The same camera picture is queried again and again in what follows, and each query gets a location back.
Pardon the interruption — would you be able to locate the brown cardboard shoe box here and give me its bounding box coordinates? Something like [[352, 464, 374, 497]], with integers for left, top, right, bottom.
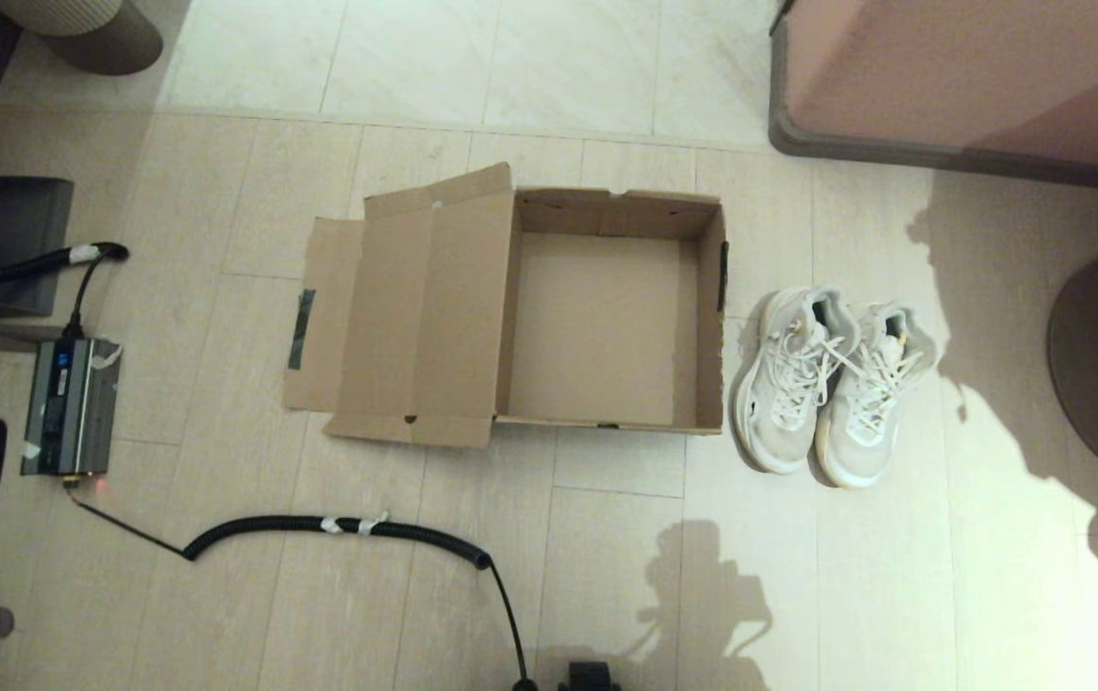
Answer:
[[282, 161, 730, 449]]

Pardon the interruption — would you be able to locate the white lace-up sneaker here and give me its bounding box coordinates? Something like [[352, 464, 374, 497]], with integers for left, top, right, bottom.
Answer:
[[815, 302, 939, 489], [733, 285, 859, 475]]

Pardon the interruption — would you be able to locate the grey black robot base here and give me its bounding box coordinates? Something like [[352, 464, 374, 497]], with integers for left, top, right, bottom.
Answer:
[[559, 660, 622, 691]]

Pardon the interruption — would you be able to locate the grey power inverter box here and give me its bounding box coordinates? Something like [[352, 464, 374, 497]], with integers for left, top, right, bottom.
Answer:
[[19, 336, 123, 477]]

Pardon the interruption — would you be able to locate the pink furniture with grey base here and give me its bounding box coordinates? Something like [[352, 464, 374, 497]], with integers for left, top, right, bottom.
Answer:
[[770, 0, 1098, 198]]

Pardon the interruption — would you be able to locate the round ribbed beige stool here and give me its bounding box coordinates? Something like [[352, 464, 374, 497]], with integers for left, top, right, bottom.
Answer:
[[0, 0, 164, 76]]

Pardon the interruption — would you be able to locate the black coiled cable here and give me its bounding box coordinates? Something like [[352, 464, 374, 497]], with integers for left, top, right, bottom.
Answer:
[[64, 480, 538, 691]]

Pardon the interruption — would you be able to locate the black corrugated hose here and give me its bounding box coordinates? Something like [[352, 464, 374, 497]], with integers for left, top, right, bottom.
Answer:
[[0, 242, 130, 339]]

